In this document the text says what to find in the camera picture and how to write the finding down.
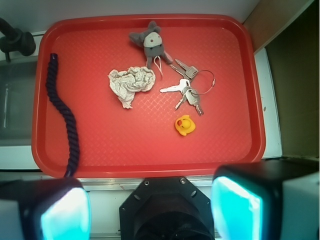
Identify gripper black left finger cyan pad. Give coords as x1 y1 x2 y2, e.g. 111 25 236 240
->
0 178 92 240

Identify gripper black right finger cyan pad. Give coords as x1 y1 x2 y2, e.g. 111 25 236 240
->
210 159 320 240

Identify yellow rubber duck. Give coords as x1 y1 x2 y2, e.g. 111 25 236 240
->
174 114 196 137

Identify steel sink basin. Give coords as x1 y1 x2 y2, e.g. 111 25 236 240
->
0 61 37 147

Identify crumpled white paper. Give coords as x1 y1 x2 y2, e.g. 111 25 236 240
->
108 66 156 109

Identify red plastic tray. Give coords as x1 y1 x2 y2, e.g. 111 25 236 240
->
31 14 266 178

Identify grey plush mouse toy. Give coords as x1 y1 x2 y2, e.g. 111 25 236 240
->
128 20 173 76

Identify dark blue twisted rope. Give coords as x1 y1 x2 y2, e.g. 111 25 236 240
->
44 52 81 178

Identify silver keys on wire ring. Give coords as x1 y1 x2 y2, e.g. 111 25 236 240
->
159 59 216 116

